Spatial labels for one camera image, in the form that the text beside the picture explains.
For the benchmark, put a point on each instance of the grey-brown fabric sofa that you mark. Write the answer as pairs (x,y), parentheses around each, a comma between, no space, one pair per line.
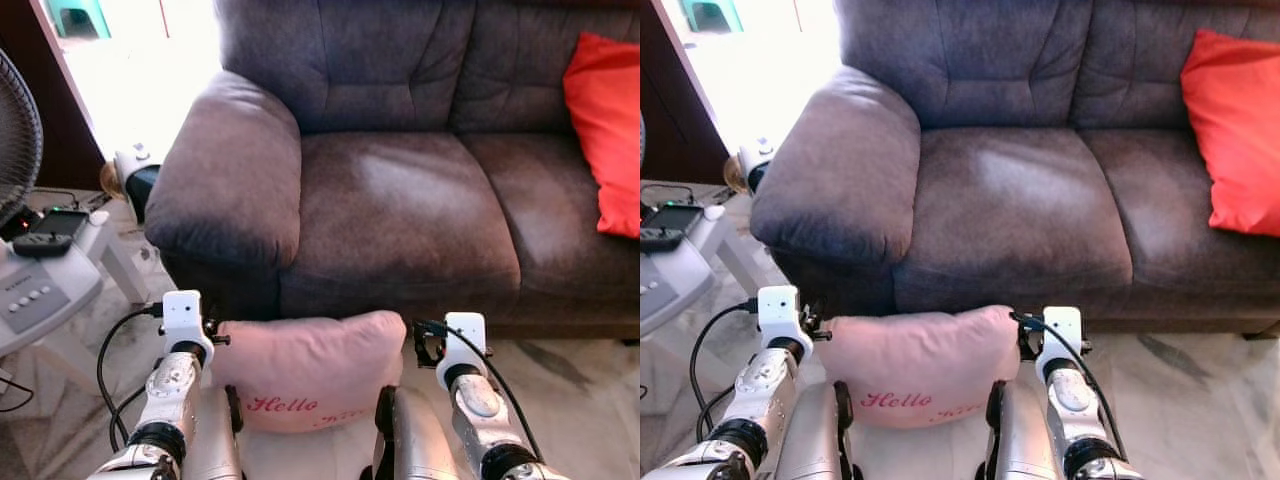
(1010,200)
(400,200)

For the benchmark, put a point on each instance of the white floor appliance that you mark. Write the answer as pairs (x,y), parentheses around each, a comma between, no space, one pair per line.
(756,165)
(135,175)

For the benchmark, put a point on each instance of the red pillow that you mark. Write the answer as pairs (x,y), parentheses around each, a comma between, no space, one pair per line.
(605,130)
(1235,130)

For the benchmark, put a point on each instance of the silver right robot leg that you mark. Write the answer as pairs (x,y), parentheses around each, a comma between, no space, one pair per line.
(1020,435)
(415,440)

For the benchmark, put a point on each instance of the small white table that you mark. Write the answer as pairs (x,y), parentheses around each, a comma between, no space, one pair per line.
(730,250)
(120,260)

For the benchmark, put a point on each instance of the white computer mouse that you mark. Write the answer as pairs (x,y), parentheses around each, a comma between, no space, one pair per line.
(713,212)
(98,217)

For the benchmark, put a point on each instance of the black handheld game console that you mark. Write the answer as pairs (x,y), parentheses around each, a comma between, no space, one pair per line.
(55,228)
(672,220)

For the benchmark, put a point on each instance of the black fan grille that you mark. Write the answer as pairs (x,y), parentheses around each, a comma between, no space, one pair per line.
(15,140)
(642,140)

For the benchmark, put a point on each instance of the dark brown wooden door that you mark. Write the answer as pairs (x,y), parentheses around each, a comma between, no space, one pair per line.
(40,100)
(675,100)

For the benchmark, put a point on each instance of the teal plastic stool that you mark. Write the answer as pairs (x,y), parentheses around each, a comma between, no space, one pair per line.
(78,20)
(712,15)

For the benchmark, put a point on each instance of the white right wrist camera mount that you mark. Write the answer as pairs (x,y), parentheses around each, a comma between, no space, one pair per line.
(466,335)
(1062,330)

